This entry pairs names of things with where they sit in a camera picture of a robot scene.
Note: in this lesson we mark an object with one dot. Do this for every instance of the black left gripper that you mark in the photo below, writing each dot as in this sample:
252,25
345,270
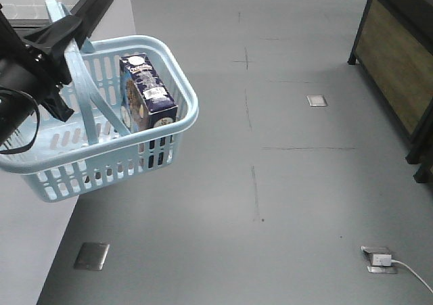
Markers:
33,66

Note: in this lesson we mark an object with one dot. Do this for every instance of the light blue shopping basket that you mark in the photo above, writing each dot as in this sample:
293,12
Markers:
94,148

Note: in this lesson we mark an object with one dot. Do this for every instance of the dark blue cookie box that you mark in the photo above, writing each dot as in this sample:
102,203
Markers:
146,102

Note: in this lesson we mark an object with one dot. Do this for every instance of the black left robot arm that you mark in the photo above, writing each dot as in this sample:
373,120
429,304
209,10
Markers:
12,116

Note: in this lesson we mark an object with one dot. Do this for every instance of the near white chest freezer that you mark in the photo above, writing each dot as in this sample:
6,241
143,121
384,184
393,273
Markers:
31,232

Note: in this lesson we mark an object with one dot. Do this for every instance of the closed steel floor socket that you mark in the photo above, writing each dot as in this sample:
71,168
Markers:
91,256

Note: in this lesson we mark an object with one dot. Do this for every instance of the far steel floor socket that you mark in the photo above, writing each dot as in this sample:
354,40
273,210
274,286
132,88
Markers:
316,100

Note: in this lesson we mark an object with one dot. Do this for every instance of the dark wooden display stand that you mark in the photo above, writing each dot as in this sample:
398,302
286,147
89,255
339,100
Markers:
393,45

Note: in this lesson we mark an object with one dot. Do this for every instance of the white power adapter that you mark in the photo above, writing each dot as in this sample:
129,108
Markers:
379,259

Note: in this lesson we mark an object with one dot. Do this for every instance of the open floor socket box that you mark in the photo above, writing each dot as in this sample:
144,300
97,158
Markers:
366,251

